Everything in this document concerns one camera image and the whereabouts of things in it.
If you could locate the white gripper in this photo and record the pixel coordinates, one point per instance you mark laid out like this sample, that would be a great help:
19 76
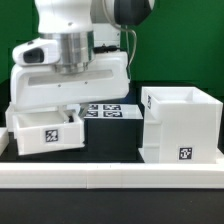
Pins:
35 82

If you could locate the white front drawer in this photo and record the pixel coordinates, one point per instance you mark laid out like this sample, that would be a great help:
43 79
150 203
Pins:
46 132

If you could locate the white drawer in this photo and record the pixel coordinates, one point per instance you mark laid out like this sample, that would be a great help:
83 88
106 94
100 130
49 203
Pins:
46 132
11 118

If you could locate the white drawer cabinet box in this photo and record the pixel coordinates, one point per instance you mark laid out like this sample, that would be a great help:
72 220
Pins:
181 125

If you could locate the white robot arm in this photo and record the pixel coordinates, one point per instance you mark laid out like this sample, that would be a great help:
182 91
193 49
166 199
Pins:
70 62

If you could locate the white rear drawer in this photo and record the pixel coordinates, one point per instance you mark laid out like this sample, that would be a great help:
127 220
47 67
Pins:
11 118

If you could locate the white marker plate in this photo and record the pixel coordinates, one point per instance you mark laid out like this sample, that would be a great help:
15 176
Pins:
113 111

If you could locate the white U-shaped fence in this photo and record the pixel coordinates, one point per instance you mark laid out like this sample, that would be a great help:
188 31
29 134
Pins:
96 176

